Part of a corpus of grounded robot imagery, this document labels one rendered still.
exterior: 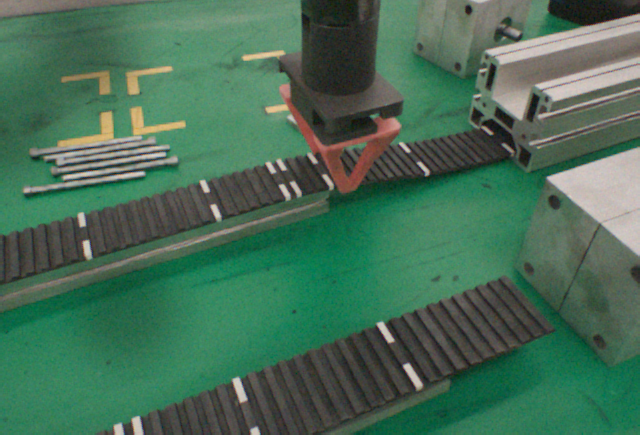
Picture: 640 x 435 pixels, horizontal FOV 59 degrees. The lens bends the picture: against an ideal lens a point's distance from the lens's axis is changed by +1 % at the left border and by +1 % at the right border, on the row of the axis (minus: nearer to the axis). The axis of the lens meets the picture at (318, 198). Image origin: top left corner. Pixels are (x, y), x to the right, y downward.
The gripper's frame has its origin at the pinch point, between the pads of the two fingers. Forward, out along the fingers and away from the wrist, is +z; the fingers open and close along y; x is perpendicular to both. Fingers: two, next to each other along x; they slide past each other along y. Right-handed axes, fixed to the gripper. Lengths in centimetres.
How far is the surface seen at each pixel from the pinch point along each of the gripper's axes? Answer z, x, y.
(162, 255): 2.3, 16.5, -2.1
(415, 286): 3.1, -1.1, -12.7
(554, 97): -5.2, -18.7, -4.9
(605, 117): -1.3, -26.0, -5.1
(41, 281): 1.2, 25.2, -2.1
